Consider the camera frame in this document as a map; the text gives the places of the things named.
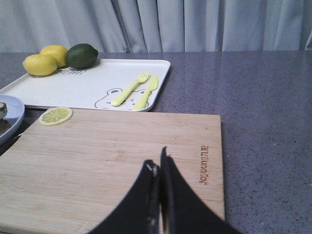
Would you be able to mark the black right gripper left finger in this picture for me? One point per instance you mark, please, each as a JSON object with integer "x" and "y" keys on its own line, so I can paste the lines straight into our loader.
{"x": 138, "y": 212}

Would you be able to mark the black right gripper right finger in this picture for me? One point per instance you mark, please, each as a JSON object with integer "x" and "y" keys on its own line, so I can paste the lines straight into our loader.
{"x": 183, "y": 212}

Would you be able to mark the light blue round plate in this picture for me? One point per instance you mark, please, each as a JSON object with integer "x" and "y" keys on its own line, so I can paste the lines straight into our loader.
{"x": 15, "y": 115}

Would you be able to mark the white bear tray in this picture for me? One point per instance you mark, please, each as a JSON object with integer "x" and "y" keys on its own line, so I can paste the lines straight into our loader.
{"x": 92, "y": 88}

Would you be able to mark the wooden cutting board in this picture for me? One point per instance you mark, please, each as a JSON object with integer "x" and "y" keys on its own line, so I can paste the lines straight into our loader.
{"x": 65, "y": 179}

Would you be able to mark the yellow plastic knife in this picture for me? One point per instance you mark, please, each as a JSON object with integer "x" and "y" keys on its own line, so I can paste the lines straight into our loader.
{"x": 153, "y": 85}

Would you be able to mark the lemon slice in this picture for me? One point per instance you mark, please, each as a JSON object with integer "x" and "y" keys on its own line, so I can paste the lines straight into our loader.
{"x": 55, "y": 116}

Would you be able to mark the yellow plastic fork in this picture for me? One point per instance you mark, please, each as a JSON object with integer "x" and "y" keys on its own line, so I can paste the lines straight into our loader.
{"x": 127, "y": 91}

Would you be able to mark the green lime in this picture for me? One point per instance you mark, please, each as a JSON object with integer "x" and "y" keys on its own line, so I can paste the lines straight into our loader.
{"x": 81, "y": 56}

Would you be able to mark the rear yellow lemon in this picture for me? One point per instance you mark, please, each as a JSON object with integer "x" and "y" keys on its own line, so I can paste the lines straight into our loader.
{"x": 58, "y": 52}

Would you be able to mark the yellow lemon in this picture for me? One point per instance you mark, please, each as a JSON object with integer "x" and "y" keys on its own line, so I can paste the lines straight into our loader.
{"x": 40, "y": 65}
{"x": 58, "y": 52}

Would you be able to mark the front yellow lemon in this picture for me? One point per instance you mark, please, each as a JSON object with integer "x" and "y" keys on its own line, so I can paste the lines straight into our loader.
{"x": 40, "y": 65}

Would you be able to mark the grey curtain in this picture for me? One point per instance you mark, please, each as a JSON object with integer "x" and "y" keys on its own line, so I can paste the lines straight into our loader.
{"x": 144, "y": 26}

